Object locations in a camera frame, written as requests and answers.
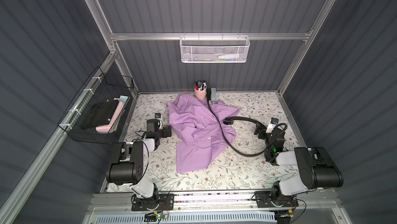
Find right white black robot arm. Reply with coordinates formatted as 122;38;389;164
254;118;343;208

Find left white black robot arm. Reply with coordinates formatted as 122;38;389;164
106;118;172;210

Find small green circuit board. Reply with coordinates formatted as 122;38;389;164
144;212;169;223

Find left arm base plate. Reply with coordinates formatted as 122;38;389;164
131;194;175;212

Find white wire mesh basket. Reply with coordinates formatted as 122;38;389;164
179;35;250;64

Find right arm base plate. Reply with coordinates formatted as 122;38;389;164
251;191;299;209

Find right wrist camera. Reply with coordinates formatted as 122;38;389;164
266;117;279;134

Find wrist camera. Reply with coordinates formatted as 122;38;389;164
266;117;279;134
155;113;163;129

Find black wire wall basket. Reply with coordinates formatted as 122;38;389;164
58;68;134;144

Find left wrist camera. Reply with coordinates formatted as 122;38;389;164
155;113;163;129

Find white tube in basket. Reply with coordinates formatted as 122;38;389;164
218;53;240;60

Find pink handled tool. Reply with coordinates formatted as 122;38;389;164
96;96;128;134

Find light blue stapler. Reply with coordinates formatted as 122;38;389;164
210;87;217;102

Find pink pen cup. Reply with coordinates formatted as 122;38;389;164
194;86;207;100

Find black leather belt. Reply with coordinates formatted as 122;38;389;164
206;88;267;158

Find purple trousers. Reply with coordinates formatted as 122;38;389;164
167;94;239;173

